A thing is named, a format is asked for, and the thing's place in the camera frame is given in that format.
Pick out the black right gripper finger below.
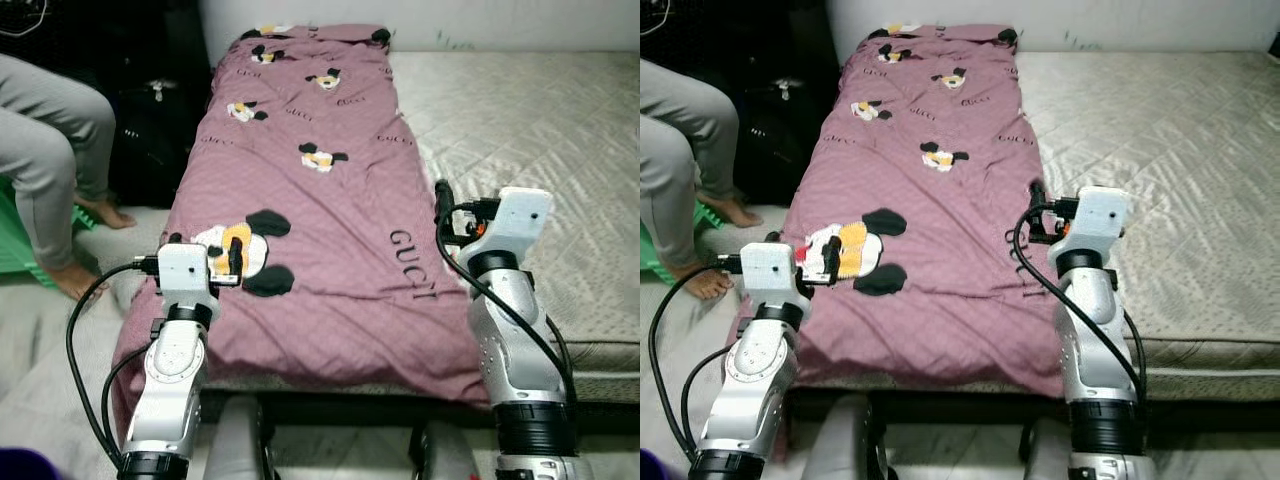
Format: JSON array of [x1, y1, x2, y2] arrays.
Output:
[[1028, 180, 1049, 245], [434, 180, 457, 247]]

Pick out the mauve blanket cartoon print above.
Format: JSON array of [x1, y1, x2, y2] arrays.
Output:
[[110, 24, 491, 413], [735, 24, 1071, 401]]

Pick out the white quilted mattress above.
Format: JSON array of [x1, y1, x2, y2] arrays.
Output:
[[385, 50, 641, 406], [1010, 50, 1280, 403]]

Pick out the green plastic stool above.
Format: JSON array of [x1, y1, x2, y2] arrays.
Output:
[[640, 195, 737, 288], [0, 175, 98, 288]]

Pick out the black bag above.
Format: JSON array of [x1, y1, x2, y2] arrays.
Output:
[[735, 0, 843, 208], [103, 0, 217, 211]]

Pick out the person grey trousers bare feet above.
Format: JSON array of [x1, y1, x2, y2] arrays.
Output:
[[640, 58, 764, 302], [0, 54, 137, 302]]

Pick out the grey left robot leg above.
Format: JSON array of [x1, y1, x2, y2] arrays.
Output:
[[798, 393, 888, 480], [204, 395, 278, 480]]

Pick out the grey robot leg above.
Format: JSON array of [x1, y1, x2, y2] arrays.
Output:
[[204, 395, 278, 480], [798, 393, 888, 480], [408, 420, 483, 480], [1018, 415, 1079, 480]]

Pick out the grey right robot leg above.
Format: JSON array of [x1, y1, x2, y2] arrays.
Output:
[[408, 420, 483, 480], [1018, 415, 1079, 480]]

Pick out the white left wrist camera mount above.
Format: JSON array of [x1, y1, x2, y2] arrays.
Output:
[[741, 243, 814, 321], [157, 243, 221, 321]]

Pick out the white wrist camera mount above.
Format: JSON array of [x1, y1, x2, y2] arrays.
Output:
[[463, 187, 555, 267], [157, 243, 221, 321], [1046, 186, 1132, 264], [741, 243, 814, 321]]

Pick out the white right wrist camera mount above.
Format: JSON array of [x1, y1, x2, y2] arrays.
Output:
[[463, 187, 555, 267], [1046, 186, 1132, 264]]

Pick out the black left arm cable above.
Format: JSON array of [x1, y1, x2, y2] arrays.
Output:
[[100, 343, 153, 463], [680, 343, 737, 458], [647, 255, 746, 463], [65, 257, 161, 471]]

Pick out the thin white cable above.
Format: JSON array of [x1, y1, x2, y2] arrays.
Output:
[[640, 0, 674, 38], [0, 0, 50, 38]]

